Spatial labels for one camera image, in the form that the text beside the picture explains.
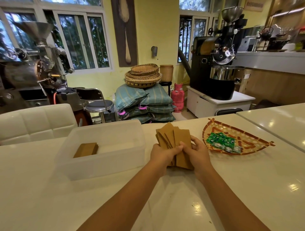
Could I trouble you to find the person's left hand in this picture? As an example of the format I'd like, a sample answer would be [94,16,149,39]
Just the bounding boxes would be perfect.
[150,143,184,176]

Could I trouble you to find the person's right hand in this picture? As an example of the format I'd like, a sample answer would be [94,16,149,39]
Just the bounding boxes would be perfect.
[179,136,214,178]

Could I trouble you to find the bundle of brown paper bags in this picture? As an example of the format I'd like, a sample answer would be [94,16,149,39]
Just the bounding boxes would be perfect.
[156,122,194,170]

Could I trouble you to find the person's right forearm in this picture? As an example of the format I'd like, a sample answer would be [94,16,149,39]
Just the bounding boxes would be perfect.
[197,167,271,231]

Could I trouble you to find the person's left forearm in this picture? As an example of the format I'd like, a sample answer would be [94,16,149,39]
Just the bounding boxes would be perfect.
[77,164,168,231]

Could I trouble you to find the teal striped sack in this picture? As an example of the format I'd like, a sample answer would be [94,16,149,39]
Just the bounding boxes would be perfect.
[140,83,173,106]
[118,104,176,117]
[115,84,149,111]
[123,112,176,124]

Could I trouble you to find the pile of green sachets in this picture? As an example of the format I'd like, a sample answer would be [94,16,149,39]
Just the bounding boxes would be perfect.
[206,132,244,153]

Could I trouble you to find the white low cabinet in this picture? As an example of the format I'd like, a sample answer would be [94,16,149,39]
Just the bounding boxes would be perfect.
[186,86,256,119]

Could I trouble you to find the pink gas cylinder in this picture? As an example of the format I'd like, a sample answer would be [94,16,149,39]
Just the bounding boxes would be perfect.
[171,83,185,113]

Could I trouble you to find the black chair back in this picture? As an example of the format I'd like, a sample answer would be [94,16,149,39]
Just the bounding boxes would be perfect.
[214,108,244,116]

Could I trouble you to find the small black stool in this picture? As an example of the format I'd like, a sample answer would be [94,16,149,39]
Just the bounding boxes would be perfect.
[159,81,173,96]

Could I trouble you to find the translucent white plastic bin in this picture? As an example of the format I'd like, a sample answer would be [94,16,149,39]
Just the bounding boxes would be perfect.
[55,119,146,181]

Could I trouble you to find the woven bamboo tray red trim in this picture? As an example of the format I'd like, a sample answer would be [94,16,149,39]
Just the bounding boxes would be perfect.
[202,118,276,156]

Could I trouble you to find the tall cylindrical woven basket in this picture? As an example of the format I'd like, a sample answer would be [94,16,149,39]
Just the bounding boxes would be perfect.
[159,64,174,83]

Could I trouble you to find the black coffee roaster machine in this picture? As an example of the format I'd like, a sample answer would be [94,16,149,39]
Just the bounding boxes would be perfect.
[190,6,246,101]

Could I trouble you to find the stack of round woven baskets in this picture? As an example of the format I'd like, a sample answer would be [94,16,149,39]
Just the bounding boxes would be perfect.
[124,63,162,89]

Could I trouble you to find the black chrome bar stool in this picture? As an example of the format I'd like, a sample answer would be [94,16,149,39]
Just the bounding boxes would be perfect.
[76,88,115,124]

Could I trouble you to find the small stack of brown envelopes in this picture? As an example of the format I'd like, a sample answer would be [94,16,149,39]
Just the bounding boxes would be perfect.
[73,142,99,158]

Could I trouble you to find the narrow barred window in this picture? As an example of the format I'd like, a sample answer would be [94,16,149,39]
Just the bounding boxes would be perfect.
[177,0,223,63]

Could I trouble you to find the white countertop appliance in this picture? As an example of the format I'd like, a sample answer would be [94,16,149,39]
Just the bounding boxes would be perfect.
[238,38,257,52]

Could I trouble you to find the grey bar counter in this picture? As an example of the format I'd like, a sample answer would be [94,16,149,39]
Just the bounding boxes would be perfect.
[234,51,305,106]

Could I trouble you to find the black kettle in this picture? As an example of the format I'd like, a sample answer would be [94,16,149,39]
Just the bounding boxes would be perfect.
[260,26,274,41]

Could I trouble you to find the white padded chair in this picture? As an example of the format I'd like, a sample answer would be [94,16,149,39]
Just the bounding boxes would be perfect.
[0,103,78,146]

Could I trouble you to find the large white-framed window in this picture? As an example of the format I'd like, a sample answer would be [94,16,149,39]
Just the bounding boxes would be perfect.
[0,0,113,74]

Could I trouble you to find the silver coffee roaster machine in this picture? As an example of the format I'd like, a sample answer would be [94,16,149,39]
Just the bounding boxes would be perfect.
[0,21,75,115]

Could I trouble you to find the grey exhaust duct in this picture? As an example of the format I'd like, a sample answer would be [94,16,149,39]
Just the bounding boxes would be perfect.
[178,49,191,72]

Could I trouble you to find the brown spoon wall poster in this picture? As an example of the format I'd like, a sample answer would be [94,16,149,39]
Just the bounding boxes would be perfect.
[111,0,139,68]

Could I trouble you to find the framed wall sign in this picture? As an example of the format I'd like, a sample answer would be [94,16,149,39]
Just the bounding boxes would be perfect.
[244,0,266,12]

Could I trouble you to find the wooden wall shelf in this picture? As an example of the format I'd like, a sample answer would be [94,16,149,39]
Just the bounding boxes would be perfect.
[269,0,305,19]

